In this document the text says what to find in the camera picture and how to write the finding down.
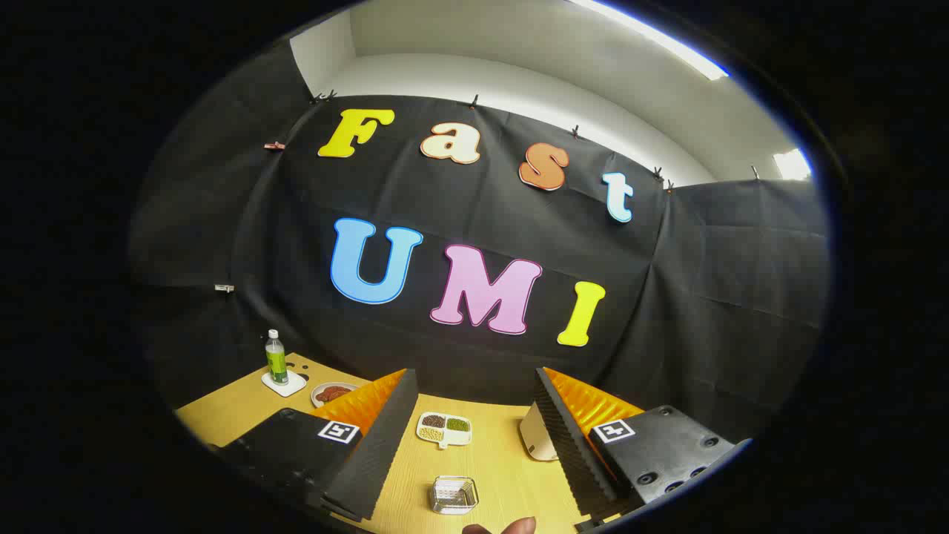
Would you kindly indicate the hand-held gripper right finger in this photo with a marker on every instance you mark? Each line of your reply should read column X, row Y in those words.
column 571, row 452

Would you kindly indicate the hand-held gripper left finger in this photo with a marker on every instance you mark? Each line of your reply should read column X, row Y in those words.
column 378, row 452

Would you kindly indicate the white toaster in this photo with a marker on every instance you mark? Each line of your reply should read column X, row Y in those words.
column 535, row 434

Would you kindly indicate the white divided tray with beans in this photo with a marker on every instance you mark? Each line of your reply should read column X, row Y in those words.
column 445, row 438

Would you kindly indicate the oval plate with food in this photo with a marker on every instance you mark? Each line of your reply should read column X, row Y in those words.
column 334, row 393

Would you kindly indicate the white square coaster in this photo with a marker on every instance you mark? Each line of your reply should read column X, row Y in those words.
column 293, row 386

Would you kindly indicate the green drink bottle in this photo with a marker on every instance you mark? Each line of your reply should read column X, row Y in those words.
column 276, row 363

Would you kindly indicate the small ceiling light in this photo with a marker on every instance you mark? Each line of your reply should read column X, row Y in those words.
column 792, row 165

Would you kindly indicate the row of black clips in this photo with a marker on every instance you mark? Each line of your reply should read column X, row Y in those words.
column 474, row 101

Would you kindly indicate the long ceiling light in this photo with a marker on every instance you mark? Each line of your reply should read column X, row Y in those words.
column 667, row 41

